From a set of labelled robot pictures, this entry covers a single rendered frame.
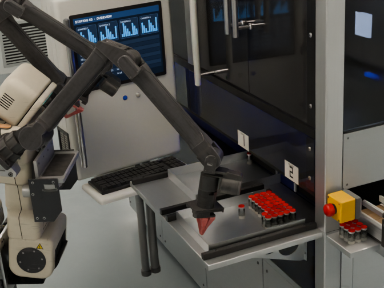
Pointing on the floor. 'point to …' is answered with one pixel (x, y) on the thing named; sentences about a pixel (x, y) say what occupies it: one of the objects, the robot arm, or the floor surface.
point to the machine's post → (328, 132)
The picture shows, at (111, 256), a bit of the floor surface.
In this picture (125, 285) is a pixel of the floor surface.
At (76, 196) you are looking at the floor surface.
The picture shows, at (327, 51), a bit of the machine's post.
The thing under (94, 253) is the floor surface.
